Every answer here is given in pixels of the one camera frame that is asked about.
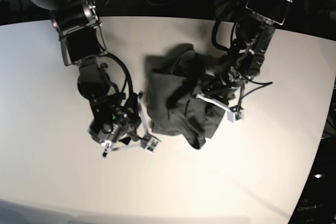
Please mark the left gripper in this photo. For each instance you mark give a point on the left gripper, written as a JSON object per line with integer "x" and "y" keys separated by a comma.
{"x": 219, "y": 104}

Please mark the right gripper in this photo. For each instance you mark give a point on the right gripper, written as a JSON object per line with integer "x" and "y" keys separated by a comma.
{"x": 128, "y": 129}

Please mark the dark grey T-shirt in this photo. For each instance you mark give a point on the dark grey T-shirt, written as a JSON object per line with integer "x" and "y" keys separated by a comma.
{"x": 172, "y": 82}

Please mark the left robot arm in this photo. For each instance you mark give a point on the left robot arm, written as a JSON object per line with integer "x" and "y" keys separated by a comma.
{"x": 243, "y": 59}

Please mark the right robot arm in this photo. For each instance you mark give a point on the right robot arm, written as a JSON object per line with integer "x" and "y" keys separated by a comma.
{"x": 104, "y": 79}

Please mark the black OpenArm case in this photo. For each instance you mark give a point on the black OpenArm case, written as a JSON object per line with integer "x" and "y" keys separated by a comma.
{"x": 317, "y": 201}

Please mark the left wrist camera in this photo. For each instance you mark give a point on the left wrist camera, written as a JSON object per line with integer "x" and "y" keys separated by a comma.
{"x": 235, "y": 114}

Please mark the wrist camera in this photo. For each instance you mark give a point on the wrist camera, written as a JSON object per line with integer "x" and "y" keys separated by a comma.
{"x": 235, "y": 114}
{"x": 152, "y": 144}

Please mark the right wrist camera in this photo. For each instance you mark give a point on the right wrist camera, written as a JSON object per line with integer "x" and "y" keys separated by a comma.
{"x": 152, "y": 144}

